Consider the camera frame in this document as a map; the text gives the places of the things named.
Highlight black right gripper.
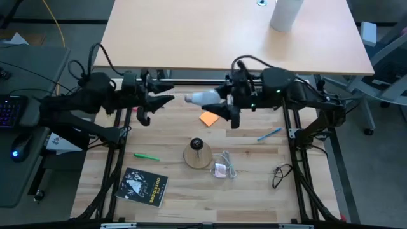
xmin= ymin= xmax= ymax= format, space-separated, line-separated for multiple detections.
xmin=201 ymin=70 xmax=259 ymax=121

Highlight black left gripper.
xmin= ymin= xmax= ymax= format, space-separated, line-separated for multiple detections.
xmin=122 ymin=70 xmax=176 ymax=114

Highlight white globe lightbulb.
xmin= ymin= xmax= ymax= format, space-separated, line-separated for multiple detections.
xmin=184 ymin=89 xmax=225 ymax=106

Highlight wooden base table lamp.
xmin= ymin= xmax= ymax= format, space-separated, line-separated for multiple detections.
xmin=183 ymin=137 xmax=213 ymax=169

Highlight orange sticky note pad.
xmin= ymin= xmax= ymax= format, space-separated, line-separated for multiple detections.
xmin=199 ymin=111 xmax=220 ymax=128

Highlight blue pen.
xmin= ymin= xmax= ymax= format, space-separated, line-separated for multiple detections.
xmin=256 ymin=127 xmax=283 ymax=142

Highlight green marker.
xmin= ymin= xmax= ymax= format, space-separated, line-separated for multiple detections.
xmin=133 ymin=153 xmax=161 ymax=162

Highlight light wooden desk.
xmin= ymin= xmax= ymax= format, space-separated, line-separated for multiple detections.
xmin=94 ymin=0 xmax=375 ymax=76

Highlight black eyeglasses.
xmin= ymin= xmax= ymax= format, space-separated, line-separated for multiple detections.
xmin=272 ymin=163 xmax=293 ymax=190

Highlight white cylinder roll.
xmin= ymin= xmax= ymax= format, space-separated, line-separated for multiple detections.
xmin=270 ymin=0 xmax=305 ymax=32

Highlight white printed paper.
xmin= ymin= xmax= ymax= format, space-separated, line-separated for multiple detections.
xmin=46 ymin=132 xmax=83 ymax=155

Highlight grey side desk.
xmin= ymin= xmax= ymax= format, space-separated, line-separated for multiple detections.
xmin=0 ymin=44 xmax=71 ymax=209

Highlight black computer mouse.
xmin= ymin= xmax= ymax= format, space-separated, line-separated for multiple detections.
xmin=10 ymin=132 xmax=32 ymax=163

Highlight backlit black keyboard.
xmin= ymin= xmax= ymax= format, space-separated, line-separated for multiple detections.
xmin=0 ymin=94 xmax=29 ymax=129

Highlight white rectangular box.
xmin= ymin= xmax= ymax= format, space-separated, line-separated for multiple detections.
xmin=360 ymin=21 xmax=378 ymax=48

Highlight grey office chair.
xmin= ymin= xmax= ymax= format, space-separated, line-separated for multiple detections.
xmin=317 ymin=22 xmax=407 ymax=136

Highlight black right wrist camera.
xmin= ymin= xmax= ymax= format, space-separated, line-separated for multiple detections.
xmin=229 ymin=106 xmax=242 ymax=130

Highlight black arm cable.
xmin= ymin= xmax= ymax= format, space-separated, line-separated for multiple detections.
xmin=67 ymin=43 xmax=125 ymax=84
xmin=231 ymin=54 xmax=277 ymax=77

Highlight clear bundled power cord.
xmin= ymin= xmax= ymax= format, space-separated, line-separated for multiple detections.
xmin=209 ymin=151 xmax=238 ymax=180

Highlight yellow hanging cable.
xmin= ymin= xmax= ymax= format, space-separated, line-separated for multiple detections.
xmin=41 ymin=0 xmax=66 ymax=96

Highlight black aluminium table frame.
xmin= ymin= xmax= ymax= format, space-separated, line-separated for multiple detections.
xmin=0 ymin=69 xmax=407 ymax=229

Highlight silver aluminium bracket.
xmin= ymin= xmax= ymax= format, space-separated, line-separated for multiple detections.
xmin=100 ymin=222 xmax=137 ymax=229
xmin=279 ymin=223 xmax=314 ymax=229

